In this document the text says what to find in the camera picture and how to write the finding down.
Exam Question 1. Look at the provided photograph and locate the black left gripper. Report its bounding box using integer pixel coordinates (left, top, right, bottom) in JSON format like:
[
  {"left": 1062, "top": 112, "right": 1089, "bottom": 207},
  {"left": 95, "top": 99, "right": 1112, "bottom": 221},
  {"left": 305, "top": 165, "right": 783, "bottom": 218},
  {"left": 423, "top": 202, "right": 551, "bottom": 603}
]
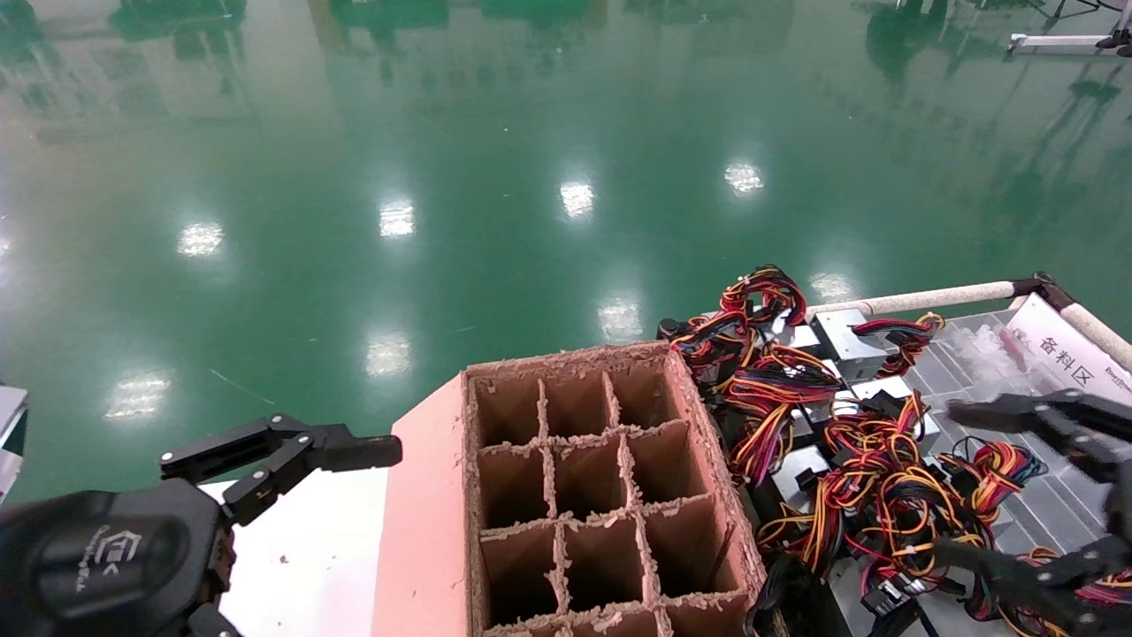
[{"left": 0, "top": 414, "right": 403, "bottom": 637}]

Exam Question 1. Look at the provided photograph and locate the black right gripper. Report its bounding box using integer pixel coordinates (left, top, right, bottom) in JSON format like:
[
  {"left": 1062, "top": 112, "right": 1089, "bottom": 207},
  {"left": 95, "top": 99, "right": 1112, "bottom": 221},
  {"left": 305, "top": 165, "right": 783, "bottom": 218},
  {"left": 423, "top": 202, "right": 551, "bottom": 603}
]
[{"left": 930, "top": 388, "right": 1132, "bottom": 637}]

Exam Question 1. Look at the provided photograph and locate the silver power supply with wires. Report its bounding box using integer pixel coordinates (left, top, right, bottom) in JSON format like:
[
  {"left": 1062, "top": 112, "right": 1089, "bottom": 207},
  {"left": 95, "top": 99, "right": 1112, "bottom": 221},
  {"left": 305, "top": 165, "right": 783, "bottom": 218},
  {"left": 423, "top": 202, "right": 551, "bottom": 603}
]
[
  {"left": 936, "top": 438, "right": 1049, "bottom": 525},
  {"left": 656, "top": 264, "right": 810, "bottom": 372},
  {"left": 753, "top": 442, "right": 1005, "bottom": 589},
  {"left": 827, "top": 376, "right": 943, "bottom": 465},
  {"left": 858, "top": 544, "right": 1132, "bottom": 637},
  {"left": 718, "top": 347, "right": 845, "bottom": 486},
  {"left": 809, "top": 308, "right": 945, "bottom": 381}
]

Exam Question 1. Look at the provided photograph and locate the clear plastic divider tray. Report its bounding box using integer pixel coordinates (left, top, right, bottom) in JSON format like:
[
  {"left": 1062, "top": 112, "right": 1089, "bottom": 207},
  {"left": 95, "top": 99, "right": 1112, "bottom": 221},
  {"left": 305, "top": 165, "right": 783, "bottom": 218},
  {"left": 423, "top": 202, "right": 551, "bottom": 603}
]
[{"left": 831, "top": 310, "right": 1132, "bottom": 637}]

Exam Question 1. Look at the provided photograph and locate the white sign with Chinese print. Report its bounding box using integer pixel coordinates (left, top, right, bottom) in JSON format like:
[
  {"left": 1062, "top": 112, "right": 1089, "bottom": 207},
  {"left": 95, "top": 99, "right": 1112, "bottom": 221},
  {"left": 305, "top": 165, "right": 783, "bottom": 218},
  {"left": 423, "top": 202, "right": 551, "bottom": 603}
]
[{"left": 1004, "top": 294, "right": 1132, "bottom": 403}]

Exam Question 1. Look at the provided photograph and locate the crumpled clear plastic bag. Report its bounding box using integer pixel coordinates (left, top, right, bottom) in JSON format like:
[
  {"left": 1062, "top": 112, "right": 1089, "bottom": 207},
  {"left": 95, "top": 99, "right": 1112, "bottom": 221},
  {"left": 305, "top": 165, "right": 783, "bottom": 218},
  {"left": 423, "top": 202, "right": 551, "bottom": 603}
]
[{"left": 955, "top": 326, "right": 1031, "bottom": 395}]

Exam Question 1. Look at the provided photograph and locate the brown cardboard box with dividers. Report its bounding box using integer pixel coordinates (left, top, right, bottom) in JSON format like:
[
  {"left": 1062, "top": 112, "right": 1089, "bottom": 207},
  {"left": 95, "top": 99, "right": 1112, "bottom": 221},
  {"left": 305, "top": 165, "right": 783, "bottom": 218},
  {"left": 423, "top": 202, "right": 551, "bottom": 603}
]
[{"left": 371, "top": 341, "right": 769, "bottom": 637}]

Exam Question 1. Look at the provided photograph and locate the white wheeled stand frame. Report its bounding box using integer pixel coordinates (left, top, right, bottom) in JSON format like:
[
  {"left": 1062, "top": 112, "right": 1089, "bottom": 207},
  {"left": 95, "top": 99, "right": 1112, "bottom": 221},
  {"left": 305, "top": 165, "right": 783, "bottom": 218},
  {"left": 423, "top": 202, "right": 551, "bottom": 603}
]
[{"left": 1008, "top": 0, "right": 1132, "bottom": 58}]

